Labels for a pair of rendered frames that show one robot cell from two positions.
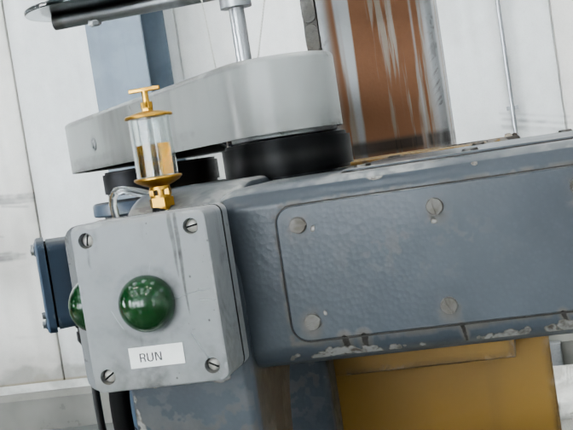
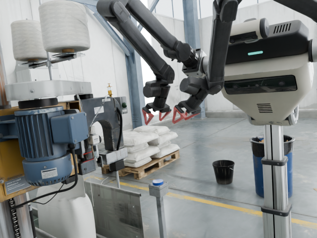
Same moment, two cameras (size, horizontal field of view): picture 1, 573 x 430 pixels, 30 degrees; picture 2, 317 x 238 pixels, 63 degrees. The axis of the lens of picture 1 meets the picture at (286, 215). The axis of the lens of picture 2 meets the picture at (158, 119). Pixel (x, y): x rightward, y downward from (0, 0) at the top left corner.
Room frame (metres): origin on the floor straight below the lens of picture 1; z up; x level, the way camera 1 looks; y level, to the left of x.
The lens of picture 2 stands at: (1.73, 0.85, 1.37)
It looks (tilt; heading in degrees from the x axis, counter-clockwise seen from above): 7 degrees down; 206
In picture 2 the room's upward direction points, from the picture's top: 6 degrees counter-clockwise
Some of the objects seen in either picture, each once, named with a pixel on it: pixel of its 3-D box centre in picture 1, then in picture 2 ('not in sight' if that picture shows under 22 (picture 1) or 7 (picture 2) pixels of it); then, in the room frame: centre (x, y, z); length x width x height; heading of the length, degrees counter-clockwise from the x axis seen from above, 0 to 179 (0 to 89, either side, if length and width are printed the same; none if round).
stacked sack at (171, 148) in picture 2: not in sight; (161, 150); (-2.43, -1.15, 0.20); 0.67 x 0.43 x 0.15; 168
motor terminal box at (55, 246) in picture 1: (77, 290); (70, 131); (1.09, 0.22, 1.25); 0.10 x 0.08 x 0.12; 13
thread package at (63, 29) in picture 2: not in sight; (65, 28); (0.97, 0.14, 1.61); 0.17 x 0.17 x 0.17
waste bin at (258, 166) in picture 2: not in sight; (272, 165); (-1.44, 0.73, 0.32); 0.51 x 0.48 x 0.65; 168
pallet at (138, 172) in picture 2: not in sight; (142, 161); (-2.16, -1.42, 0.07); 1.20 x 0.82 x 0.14; 170
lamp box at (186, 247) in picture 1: (162, 295); (119, 105); (0.58, 0.07, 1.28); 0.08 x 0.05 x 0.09; 78
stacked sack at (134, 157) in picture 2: not in sight; (138, 153); (-1.83, -1.27, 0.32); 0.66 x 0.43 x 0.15; 170
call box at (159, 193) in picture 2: not in sight; (158, 188); (0.51, 0.22, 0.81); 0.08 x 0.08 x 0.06; 78
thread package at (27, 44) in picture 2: not in sight; (29, 40); (0.91, -0.11, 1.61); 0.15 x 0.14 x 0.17; 78
